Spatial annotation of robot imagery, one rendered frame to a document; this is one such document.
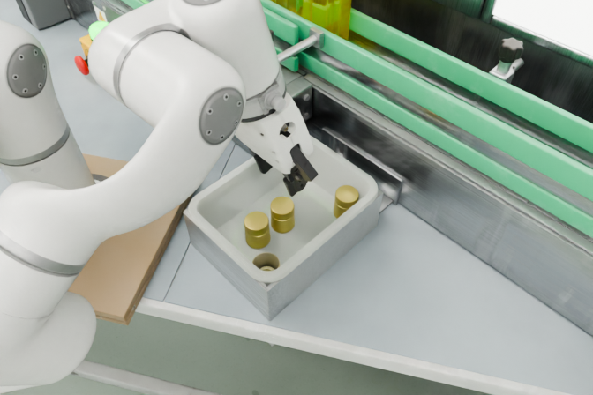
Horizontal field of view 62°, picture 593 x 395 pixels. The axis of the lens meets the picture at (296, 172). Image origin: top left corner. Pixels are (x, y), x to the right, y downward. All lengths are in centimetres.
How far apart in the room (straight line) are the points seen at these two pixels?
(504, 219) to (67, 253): 51
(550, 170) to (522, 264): 15
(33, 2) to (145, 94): 89
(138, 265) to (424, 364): 39
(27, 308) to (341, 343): 38
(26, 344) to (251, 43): 31
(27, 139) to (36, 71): 8
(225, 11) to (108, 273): 43
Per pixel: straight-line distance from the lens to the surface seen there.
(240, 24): 42
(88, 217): 39
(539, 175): 65
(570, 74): 81
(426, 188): 73
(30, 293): 44
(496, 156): 66
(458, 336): 70
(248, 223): 68
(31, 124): 64
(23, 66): 60
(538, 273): 72
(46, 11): 128
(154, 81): 38
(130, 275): 72
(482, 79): 71
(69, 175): 70
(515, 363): 71
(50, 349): 50
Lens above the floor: 136
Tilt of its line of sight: 47 degrees down
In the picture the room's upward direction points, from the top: straight up
